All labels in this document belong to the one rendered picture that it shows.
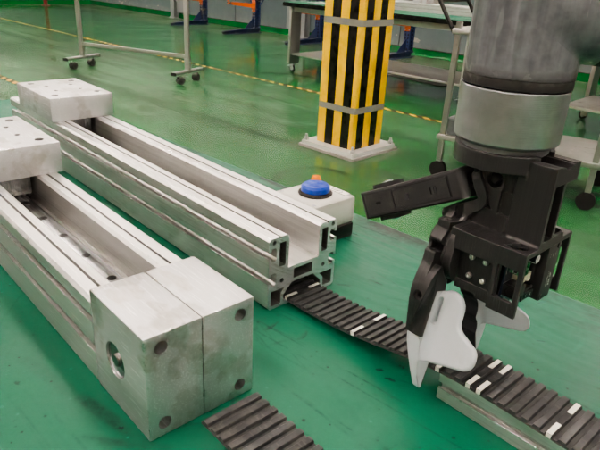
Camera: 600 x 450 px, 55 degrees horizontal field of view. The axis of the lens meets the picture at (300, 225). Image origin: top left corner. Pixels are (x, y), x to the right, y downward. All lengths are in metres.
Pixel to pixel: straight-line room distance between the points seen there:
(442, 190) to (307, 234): 0.24
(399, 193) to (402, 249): 0.31
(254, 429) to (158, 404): 0.08
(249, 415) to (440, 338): 0.16
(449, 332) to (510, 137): 0.16
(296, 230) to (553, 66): 0.36
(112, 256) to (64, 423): 0.19
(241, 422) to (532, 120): 0.30
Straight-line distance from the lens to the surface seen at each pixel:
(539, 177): 0.43
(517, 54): 0.41
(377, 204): 0.51
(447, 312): 0.48
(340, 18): 3.82
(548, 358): 0.64
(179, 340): 0.45
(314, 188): 0.77
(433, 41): 9.26
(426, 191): 0.47
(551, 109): 0.42
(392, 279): 0.71
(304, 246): 0.67
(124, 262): 0.61
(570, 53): 0.42
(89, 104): 1.08
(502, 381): 0.53
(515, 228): 0.44
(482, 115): 0.42
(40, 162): 0.80
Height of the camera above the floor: 1.12
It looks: 24 degrees down
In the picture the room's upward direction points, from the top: 3 degrees clockwise
